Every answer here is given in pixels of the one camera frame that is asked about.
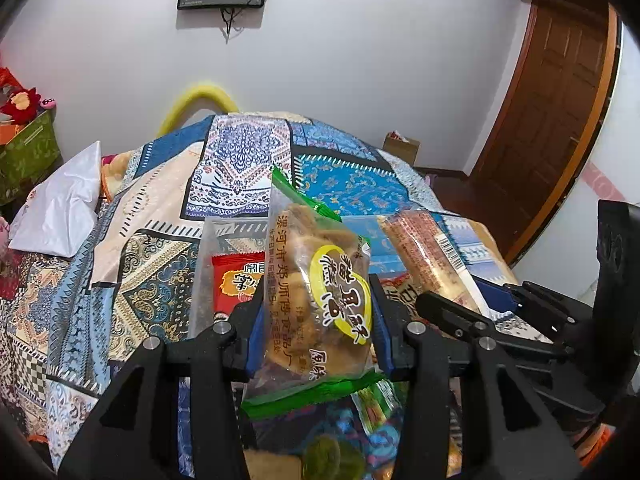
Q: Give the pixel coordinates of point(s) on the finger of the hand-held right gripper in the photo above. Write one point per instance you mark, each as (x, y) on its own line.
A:
(450, 315)
(497, 300)

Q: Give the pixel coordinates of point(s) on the green-edged pastry packet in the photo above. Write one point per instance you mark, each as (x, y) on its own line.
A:
(310, 260)

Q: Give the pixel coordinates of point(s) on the orange cartoon blanket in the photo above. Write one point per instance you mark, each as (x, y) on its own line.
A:
(115, 170)

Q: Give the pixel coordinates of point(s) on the orange rice cracker packet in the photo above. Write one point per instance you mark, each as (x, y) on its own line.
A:
(425, 245)

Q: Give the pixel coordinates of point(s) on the white pillow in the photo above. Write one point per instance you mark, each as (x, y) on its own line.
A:
(60, 205)

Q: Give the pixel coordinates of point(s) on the green storage box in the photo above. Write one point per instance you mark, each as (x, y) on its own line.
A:
(30, 155)

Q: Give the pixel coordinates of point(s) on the orange-red snack packet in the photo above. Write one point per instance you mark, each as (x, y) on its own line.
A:
(400, 295)

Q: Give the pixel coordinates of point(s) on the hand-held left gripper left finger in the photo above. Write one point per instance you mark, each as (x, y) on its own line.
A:
(257, 340)

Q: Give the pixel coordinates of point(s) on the orange cloth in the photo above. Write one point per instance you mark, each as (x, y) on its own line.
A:
(600, 447)

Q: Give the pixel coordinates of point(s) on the blue patchwork blanket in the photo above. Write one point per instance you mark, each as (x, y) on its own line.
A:
(150, 280)

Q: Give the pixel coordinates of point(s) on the cardboard box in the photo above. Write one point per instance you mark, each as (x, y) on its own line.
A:
(402, 147)

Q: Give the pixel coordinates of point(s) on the wooden door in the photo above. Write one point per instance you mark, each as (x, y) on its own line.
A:
(545, 135)

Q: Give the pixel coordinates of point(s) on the red plush toy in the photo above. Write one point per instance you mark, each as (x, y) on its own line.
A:
(22, 102)

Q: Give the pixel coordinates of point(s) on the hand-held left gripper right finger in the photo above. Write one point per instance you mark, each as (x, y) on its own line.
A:
(381, 340)

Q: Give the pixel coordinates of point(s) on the clear packet with red label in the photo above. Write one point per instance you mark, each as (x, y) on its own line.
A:
(235, 280)

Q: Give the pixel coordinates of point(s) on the green foil snack packet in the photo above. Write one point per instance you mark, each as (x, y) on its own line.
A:
(375, 405)

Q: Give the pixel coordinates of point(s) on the yellow foam bed rail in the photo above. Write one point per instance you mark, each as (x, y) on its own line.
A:
(195, 97)

